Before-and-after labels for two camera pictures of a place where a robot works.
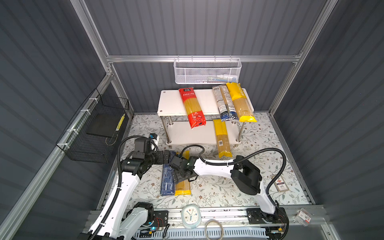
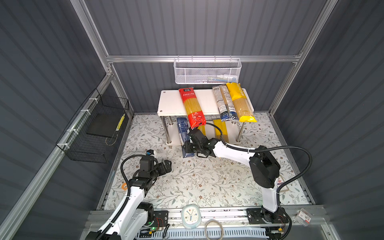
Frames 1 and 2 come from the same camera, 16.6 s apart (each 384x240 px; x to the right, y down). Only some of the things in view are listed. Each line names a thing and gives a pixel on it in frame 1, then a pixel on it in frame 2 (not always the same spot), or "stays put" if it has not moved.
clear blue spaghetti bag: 225,105 stays put
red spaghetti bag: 194,112 stays put
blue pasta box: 167,182 -> 184,133
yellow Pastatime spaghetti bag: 183,188 -> 202,129
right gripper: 178,177 -> 187,144
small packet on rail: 303,217 stays put
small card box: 280,184 stays put
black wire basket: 91,137 stays put
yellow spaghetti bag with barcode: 222,137 stays put
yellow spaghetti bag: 245,112 stays put
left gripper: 160,161 -> 166,165
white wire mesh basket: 204,71 stays put
